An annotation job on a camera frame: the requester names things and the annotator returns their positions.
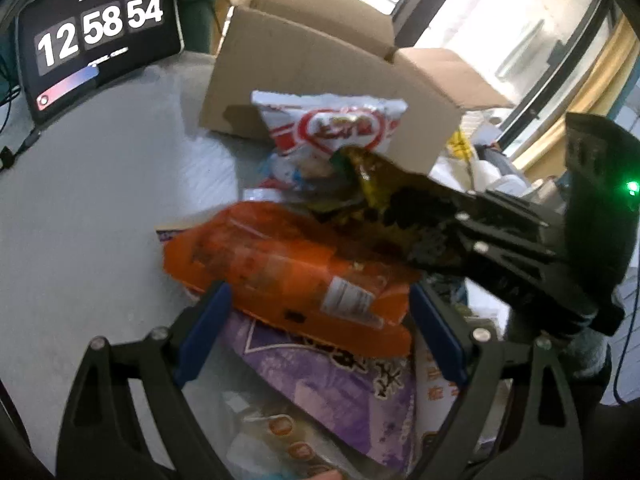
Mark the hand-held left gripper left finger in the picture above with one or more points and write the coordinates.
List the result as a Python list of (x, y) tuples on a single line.
[(205, 330)]

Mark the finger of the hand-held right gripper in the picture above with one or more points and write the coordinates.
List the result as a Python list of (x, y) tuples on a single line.
[(490, 210), (480, 260)]

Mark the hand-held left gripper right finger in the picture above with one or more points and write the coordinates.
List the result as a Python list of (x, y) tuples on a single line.
[(440, 335)]

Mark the yellow and black snack packet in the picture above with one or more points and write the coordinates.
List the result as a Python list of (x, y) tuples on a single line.
[(380, 185)]

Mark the brown cardboard box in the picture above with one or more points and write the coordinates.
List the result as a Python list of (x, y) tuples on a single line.
[(310, 70)]

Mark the white and orange snack packet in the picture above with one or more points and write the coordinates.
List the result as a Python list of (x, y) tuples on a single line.
[(435, 400)]

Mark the purple snack packet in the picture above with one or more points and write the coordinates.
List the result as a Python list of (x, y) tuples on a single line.
[(320, 385)]

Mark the clear packet with orange circles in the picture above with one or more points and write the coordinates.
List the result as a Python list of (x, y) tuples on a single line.
[(280, 440)]

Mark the yellow curtain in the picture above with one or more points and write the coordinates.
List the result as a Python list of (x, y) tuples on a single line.
[(600, 70)]

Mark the white and red snack packet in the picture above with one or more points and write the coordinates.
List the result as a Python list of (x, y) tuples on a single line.
[(325, 125)]

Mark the black tablet with clock display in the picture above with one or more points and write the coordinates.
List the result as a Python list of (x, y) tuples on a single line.
[(100, 25)]

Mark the teal curtain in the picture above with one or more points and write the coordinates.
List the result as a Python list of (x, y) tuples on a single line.
[(202, 5)]

